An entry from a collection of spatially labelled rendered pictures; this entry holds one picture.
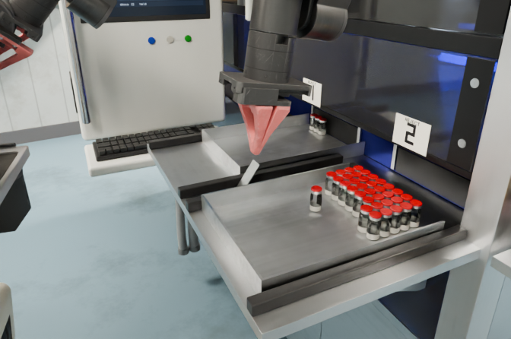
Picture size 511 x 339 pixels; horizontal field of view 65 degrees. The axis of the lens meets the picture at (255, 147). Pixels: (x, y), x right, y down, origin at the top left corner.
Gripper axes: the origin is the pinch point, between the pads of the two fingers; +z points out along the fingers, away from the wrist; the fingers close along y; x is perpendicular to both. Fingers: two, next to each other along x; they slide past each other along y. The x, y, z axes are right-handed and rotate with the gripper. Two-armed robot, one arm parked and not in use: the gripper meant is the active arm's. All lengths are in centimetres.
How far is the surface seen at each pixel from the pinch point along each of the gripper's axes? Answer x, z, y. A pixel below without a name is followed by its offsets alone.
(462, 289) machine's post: -9.7, 24.0, 39.9
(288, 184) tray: 19.6, 15.9, 19.6
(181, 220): 99, 70, 24
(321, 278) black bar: -7.5, 17.0, 9.4
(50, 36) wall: 335, 27, -23
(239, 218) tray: 14.2, 19.4, 6.5
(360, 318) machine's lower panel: 14, 52, 44
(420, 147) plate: 4.4, 2.4, 36.4
